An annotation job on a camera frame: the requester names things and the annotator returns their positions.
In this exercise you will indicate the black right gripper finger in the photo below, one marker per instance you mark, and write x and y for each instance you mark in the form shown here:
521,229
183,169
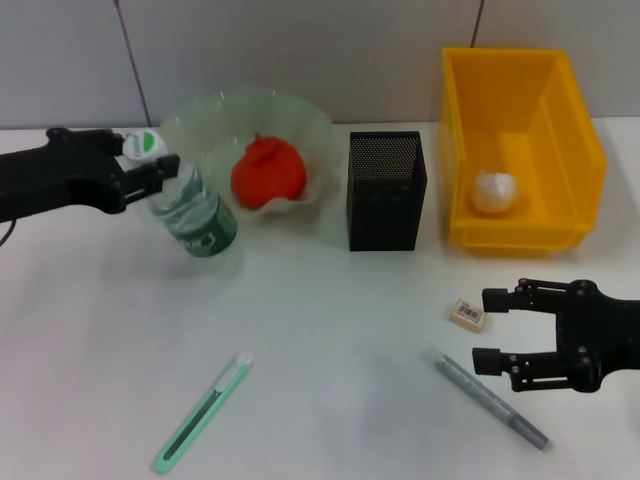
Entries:
530,297
535,370

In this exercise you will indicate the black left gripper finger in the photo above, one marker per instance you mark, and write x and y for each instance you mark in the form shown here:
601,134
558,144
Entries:
150,177
112,142

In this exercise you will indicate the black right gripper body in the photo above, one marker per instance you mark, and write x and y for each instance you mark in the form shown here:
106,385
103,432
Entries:
600,335

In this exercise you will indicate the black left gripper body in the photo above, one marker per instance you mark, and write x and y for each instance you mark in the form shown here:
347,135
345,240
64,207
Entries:
55,175

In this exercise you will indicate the clear water bottle green label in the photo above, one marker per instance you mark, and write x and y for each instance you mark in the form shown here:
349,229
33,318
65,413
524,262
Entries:
200,220

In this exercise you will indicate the beige eraser with barcode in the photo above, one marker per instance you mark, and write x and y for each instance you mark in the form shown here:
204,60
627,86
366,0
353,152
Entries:
465,315

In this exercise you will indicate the white paper ball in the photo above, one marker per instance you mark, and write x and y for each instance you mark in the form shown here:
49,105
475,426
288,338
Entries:
495,192

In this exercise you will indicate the red-orange toy orange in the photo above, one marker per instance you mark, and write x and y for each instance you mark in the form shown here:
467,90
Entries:
267,172

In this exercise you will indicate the mint green utility knife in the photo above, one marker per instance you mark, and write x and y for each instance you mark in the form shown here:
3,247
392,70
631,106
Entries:
200,410

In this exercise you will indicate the grey marker pen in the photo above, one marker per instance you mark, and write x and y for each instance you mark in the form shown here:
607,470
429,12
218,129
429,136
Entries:
475,392

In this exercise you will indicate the translucent green fruit bowl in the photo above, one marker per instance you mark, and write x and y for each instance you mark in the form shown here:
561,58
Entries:
280,120

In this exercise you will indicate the black mesh pen holder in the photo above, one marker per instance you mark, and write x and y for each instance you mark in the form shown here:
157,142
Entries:
385,210

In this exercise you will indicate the yellow plastic bin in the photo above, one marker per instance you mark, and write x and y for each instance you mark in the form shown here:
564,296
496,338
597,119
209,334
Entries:
500,100

